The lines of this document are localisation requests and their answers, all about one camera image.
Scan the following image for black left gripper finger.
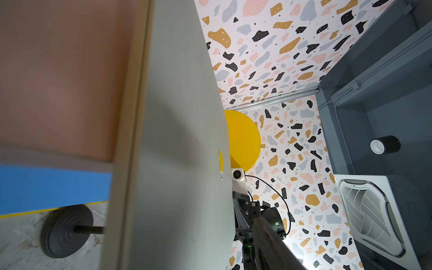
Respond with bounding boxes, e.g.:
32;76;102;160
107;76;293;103
253;223;305;270

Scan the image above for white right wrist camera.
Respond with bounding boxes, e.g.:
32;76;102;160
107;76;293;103
231;168;248;195

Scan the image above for silver laptop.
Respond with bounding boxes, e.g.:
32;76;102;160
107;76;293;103
100;1;235;270

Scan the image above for ceiling air conditioner vent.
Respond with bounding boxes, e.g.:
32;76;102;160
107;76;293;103
335;174;432;270

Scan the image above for sprinkle kaleidoscope on black stand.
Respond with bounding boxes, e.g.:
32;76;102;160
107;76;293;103
40;205;105;259

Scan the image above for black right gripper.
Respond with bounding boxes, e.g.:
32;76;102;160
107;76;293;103
232;191;270;250

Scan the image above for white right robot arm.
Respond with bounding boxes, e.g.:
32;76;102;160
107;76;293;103
232;191;286;270

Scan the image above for black cylindrical ceiling spotlight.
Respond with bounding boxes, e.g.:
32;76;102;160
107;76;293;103
370;136;401;155

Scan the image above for yellow pink blue wooden shelf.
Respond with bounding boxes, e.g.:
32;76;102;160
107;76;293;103
0;0;262;218

